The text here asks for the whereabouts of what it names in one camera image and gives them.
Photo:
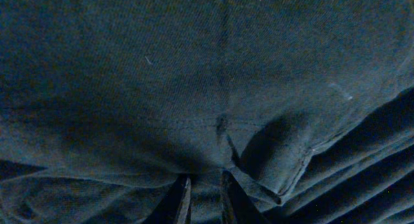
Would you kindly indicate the dark teal t-shirt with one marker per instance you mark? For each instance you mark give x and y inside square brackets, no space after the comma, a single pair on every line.
[307,103]

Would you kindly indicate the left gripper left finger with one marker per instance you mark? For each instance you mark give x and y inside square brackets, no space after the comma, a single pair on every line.
[175,207]

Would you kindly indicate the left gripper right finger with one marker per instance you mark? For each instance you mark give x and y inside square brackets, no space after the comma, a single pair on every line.
[237,207]

